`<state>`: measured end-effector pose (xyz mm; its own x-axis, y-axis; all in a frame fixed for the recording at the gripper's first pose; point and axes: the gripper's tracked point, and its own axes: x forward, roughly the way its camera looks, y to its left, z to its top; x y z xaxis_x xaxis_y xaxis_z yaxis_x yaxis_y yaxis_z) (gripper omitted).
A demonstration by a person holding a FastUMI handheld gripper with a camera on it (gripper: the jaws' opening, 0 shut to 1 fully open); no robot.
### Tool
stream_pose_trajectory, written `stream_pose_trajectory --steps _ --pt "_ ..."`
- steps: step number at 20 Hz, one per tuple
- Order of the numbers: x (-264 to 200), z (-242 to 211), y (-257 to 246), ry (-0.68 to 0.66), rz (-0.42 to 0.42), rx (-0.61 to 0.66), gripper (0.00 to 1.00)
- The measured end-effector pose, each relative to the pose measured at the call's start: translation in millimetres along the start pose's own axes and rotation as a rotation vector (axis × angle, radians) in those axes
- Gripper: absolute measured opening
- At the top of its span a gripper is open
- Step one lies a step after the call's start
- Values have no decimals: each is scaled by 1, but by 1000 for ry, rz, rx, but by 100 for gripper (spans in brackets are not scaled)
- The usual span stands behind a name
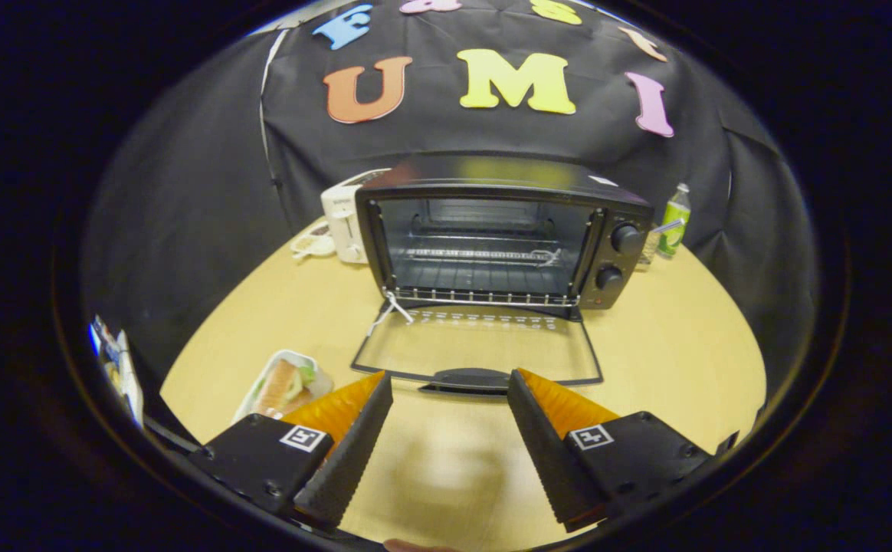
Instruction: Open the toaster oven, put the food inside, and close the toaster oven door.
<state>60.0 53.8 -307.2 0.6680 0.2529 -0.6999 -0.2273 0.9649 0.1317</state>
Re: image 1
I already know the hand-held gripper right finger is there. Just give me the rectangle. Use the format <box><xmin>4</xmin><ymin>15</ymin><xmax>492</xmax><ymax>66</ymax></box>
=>
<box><xmin>507</xmin><ymin>368</ymin><xmax>740</xmax><ymax>534</ymax></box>

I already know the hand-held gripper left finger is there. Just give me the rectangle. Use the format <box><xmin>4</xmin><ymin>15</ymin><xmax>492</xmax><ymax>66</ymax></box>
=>
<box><xmin>189</xmin><ymin>371</ymin><xmax>395</xmax><ymax>530</ymax></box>

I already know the small white dish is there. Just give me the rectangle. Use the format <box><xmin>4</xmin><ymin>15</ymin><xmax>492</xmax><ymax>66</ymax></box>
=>
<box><xmin>290</xmin><ymin>221</ymin><xmax>337</xmax><ymax>260</ymax></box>

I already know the green label drink bottle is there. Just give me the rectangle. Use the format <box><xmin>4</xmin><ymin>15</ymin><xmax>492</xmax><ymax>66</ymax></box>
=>
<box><xmin>657</xmin><ymin>182</ymin><xmax>692</xmax><ymax>259</ymax></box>

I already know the white pop-up toaster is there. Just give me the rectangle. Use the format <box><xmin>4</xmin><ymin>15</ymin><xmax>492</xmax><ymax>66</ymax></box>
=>
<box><xmin>320</xmin><ymin>169</ymin><xmax>392</xmax><ymax>265</ymax></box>

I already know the black toaster oven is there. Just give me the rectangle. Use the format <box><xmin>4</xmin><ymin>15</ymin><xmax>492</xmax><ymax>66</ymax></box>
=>
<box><xmin>350</xmin><ymin>153</ymin><xmax>655</xmax><ymax>396</ymax></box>

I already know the wire mesh basket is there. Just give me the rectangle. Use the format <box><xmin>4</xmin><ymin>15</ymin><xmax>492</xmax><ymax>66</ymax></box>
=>
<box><xmin>636</xmin><ymin>222</ymin><xmax>665</xmax><ymax>271</ymax></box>

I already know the toasted bread lettuce sandwich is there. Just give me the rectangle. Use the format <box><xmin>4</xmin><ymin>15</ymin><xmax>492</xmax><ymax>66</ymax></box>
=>
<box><xmin>253</xmin><ymin>359</ymin><xmax>316</xmax><ymax>419</ymax></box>

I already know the white food tray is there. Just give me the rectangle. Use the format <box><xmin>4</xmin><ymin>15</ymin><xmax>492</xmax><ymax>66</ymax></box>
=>
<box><xmin>231</xmin><ymin>349</ymin><xmax>334</xmax><ymax>424</ymax></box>

